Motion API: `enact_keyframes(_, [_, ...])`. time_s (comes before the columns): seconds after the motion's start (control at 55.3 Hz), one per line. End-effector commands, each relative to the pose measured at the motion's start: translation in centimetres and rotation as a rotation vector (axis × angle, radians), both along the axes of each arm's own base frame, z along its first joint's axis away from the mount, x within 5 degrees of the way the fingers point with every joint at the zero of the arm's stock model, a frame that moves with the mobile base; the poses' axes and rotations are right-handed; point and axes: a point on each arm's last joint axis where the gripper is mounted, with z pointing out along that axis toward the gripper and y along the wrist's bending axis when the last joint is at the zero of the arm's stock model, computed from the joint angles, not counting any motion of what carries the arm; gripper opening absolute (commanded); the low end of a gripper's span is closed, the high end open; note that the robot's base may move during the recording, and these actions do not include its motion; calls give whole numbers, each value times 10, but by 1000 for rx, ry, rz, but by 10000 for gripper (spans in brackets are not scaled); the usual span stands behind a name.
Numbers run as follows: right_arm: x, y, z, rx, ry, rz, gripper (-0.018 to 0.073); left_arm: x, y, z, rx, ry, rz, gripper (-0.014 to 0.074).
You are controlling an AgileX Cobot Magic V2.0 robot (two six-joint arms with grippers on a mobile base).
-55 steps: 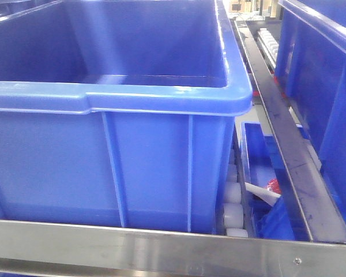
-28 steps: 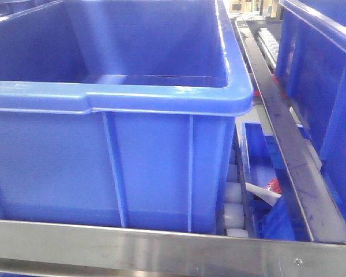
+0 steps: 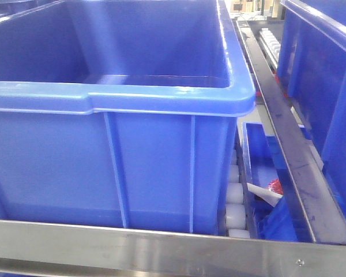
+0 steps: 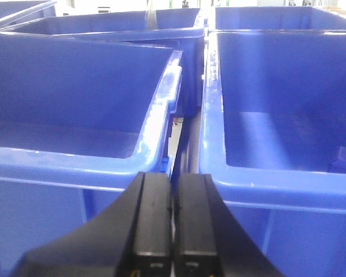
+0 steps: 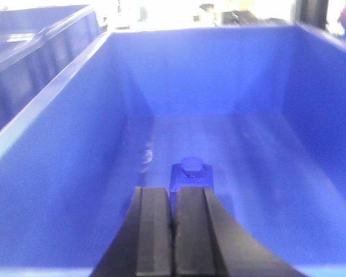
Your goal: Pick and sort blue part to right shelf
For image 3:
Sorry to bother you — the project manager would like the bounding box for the stainless steel shelf rack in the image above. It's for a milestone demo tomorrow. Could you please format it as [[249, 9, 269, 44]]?
[[0, 21, 346, 276]]

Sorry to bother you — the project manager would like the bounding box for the large blue plastic bin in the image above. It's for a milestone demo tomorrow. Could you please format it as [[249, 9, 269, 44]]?
[[0, 1, 255, 235]]

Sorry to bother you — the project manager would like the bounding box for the lower blue plastic bin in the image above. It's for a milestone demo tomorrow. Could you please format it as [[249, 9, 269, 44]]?
[[241, 121, 314, 242]]

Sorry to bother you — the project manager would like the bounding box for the white conveyor roller track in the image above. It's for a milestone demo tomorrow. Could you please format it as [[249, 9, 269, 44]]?
[[225, 150, 250, 238]]

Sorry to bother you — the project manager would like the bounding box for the red mesh item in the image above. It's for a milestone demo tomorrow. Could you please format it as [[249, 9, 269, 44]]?
[[267, 178, 284, 195]]

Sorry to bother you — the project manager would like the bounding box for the white paper sheet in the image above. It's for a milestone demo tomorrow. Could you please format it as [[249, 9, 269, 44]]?
[[247, 183, 283, 207]]

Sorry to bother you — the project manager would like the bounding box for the blue plastic bag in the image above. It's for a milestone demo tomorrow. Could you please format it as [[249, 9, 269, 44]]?
[[258, 198, 298, 242]]

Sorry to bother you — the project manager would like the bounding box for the blue bin at far right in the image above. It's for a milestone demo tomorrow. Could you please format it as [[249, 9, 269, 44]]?
[[277, 1, 346, 216]]

